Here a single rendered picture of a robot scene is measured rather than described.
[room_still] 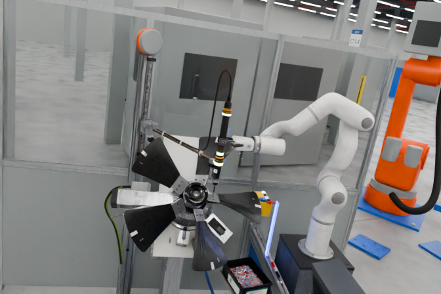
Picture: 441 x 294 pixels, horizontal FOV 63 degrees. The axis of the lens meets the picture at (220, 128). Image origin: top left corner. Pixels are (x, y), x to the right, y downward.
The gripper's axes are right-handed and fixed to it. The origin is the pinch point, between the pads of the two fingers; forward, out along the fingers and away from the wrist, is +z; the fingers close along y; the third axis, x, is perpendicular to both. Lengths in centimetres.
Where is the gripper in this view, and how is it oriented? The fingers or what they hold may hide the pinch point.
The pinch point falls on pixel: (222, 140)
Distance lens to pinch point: 175.0
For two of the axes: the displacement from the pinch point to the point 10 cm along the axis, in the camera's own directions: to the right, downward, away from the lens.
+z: -9.7, -1.2, -1.9
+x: 1.6, -9.5, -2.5
